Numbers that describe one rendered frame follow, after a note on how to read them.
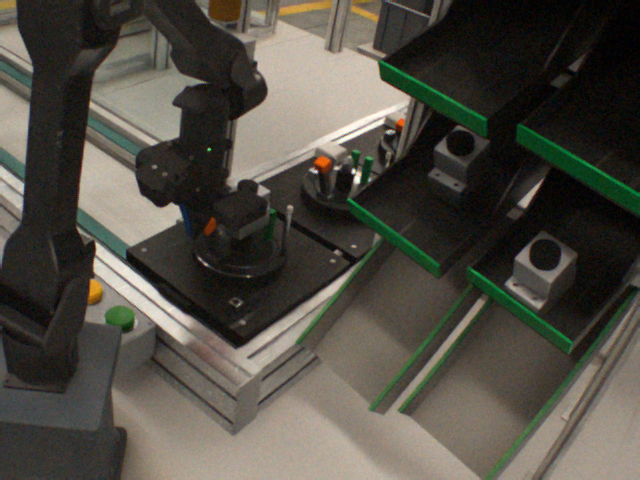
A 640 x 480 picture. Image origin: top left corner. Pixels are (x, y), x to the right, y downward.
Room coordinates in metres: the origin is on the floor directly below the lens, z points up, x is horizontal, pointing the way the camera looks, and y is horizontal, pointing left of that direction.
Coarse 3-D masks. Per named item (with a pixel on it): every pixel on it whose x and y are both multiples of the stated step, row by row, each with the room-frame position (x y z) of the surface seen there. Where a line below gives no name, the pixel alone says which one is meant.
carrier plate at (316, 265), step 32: (128, 256) 0.74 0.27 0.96; (160, 256) 0.74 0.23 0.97; (192, 256) 0.76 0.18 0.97; (288, 256) 0.81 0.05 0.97; (320, 256) 0.82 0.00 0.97; (192, 288) 0.69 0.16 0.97; (224, 288) 0.71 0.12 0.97; (256, 288) 0.72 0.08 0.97; (288, 288) 0.74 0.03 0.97; (320, 288) 0.76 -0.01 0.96; (224, 320) 0.64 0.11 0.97; (256, 320) 0.66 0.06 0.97
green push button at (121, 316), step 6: (114, 306) 0.62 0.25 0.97; (120, 306) 0.62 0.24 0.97; (126, 306) 0.62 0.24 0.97; (108, 312) 0.61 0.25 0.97; (114, 312) 0.61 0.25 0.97; (120, 312) 0.61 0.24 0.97; (126, 312) 0.61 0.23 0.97; (132, 312) 0.62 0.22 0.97; (108, 318) 0.60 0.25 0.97; (114, 318) 0.60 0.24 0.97; (120, 318) 0.60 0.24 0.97; (126, 318) 0.60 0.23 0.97; (132, 318) 0.61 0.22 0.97; (108, 324) 0.59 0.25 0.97; (114, 324) 0.59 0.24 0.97; (120, 324) 0.59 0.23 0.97; (126, 324) 0.59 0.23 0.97; (132, 324) 0.60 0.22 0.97
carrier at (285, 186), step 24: (336, 144) 1.15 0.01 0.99; (312, 168) 1.08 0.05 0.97; (336, 168) 1.06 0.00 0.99; (360, 168) 1.12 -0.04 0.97; (384, 168) 1.00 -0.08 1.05; (288, 192) 0.98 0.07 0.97; (312, 192) 0.97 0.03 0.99; (336, 192) 0.98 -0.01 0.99; (312, 216) 0.93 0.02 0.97; (336, 216) 0.93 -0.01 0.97; (336, 240) 0.87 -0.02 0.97; (360, 240) 0.89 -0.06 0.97
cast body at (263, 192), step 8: (240, 184) 0.78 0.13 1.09; (248, 184) 0.78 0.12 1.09; (256, 184) 0.79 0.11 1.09; (256, 192) 0.78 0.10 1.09; (264, 192) 0.79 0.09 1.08; (264, 216) 0.79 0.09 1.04; (256, 224) 0.78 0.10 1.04; (264, 224) 0.79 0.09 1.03; (232, 232) 0.75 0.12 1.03; (240, 232) 0.75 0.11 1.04; (248, 232) 0.76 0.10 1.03
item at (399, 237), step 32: (544, 96) 0.77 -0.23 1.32; (448, 128) 0.73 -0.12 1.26; (512, 128) 0.74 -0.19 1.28; (416, 160) 0.69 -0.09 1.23; (512, 160) 0.69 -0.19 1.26; (384, 192) 0.65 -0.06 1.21; (416, 192) 0.64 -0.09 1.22; (480, 192) 0.64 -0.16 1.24; (512, 192) 0.61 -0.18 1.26; (384, 224) 0.58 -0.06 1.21; (416, 224) 0.60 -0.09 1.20; (448, 224) 0.60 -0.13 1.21; (480, 224) 0.58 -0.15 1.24; (416, 256) 0.55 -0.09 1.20; (448, 256) 0.54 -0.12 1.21
